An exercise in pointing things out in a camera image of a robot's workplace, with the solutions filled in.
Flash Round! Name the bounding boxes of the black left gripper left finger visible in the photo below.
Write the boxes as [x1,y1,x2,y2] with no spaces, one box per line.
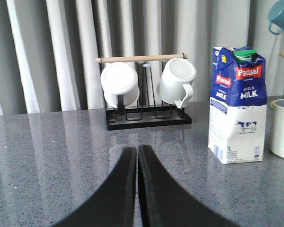
[55,147,137,227]

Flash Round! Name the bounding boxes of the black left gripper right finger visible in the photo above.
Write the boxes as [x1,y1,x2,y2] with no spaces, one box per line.
[138,145,237,227]

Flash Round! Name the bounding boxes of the blue white milk carton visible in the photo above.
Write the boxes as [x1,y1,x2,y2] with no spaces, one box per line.
[208,46,267,164]

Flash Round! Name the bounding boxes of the cream HOME mug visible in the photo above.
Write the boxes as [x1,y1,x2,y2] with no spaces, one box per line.
[270,99,284,158]

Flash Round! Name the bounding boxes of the ribbed white mug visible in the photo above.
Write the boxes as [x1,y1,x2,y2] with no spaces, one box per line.
[157,58,196,109]

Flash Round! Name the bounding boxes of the grey white curtain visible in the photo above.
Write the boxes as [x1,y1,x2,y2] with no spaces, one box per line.
[0,0,284,115]

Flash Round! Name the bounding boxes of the blue enamel mug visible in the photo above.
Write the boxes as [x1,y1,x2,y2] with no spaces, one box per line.
[267,0,284,35]

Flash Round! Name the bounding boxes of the black wire mug rack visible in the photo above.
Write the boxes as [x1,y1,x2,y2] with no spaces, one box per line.
[95,53,192,131]

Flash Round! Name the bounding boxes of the smooth white mug black handle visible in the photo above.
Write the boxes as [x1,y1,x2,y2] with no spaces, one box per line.
[101,62,140,115]

